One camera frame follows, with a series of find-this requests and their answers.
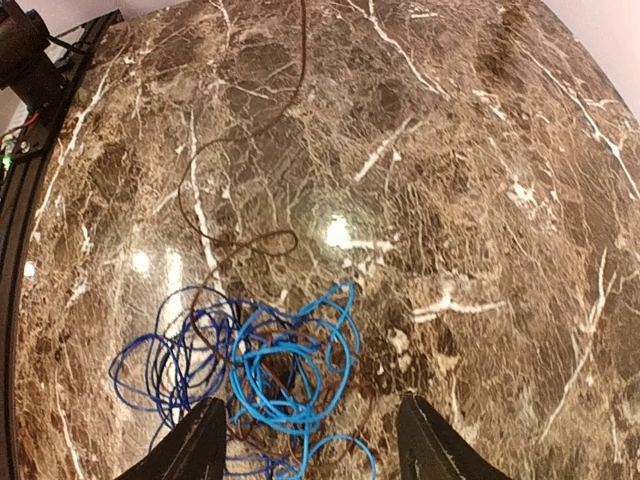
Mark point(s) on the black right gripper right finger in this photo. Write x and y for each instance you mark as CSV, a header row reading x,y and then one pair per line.
x,y
429,448

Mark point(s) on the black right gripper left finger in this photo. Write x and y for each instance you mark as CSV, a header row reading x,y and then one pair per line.
x,y
195,449

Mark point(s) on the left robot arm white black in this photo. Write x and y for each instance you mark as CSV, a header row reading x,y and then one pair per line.
x,y
25,67

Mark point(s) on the black front rail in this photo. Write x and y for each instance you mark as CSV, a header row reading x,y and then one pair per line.
x,y
19,192

